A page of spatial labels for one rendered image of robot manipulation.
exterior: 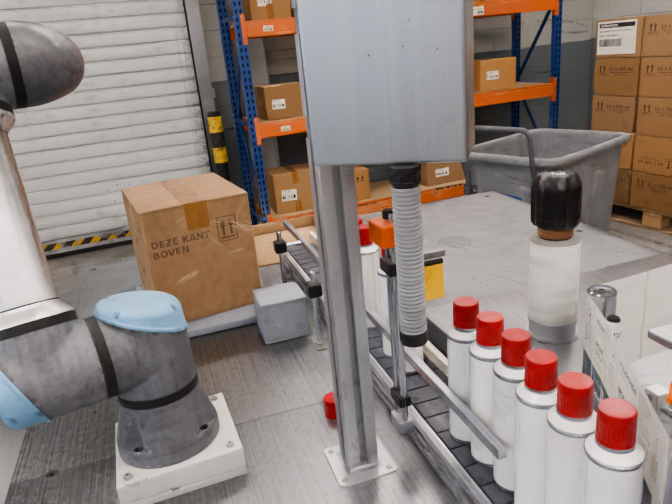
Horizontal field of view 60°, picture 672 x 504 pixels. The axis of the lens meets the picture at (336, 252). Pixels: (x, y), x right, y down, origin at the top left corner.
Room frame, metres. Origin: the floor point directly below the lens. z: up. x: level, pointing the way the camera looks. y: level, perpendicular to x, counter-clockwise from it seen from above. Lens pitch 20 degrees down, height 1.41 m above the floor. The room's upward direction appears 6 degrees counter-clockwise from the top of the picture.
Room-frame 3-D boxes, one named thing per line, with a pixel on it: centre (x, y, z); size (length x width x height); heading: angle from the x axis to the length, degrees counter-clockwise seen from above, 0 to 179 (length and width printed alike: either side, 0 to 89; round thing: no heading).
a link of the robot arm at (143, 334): (0.76, 0.29, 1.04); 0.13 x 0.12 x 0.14; 121
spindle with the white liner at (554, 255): (0.95, -0.38, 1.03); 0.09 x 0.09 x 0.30
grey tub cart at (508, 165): (3.17, -1.17, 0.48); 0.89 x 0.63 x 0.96; 128
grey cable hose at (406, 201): (0.61, -0.08, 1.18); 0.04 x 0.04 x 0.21
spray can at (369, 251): (1.05, -0.06, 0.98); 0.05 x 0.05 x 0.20
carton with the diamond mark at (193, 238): (1.37, 0.35, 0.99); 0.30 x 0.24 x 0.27; 24
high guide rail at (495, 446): (1.06, -0.01, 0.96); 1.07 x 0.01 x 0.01; 16
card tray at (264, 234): (1.75, 0.15, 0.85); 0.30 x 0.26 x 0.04; 16
